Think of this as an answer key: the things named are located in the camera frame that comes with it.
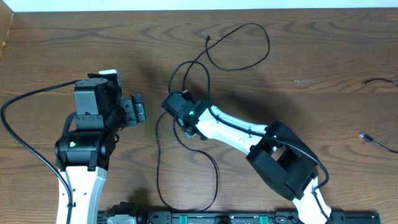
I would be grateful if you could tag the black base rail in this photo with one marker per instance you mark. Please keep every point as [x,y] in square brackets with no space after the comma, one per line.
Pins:
[128,212]

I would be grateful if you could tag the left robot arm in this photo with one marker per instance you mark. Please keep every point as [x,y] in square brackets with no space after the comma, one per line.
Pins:
[83,154]

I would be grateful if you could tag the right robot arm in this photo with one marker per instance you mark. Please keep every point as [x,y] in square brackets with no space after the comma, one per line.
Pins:
[282,160]

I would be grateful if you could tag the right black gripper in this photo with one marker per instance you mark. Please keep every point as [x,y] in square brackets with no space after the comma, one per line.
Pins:
[180,122]

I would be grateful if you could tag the cardboard panel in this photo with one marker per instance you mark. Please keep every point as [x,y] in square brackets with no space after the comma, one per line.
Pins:
[6,19]

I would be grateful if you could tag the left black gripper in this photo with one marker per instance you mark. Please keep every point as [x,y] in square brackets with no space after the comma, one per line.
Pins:
[134,108]

